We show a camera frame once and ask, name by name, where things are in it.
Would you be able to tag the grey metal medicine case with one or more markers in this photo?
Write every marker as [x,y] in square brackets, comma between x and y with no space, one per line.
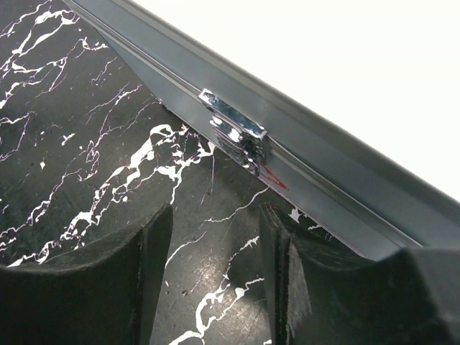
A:
[367,202]

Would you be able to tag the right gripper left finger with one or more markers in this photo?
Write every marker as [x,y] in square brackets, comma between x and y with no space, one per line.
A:
[103,293]

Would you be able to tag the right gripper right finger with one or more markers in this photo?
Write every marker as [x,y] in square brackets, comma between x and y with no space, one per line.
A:
[319,293]

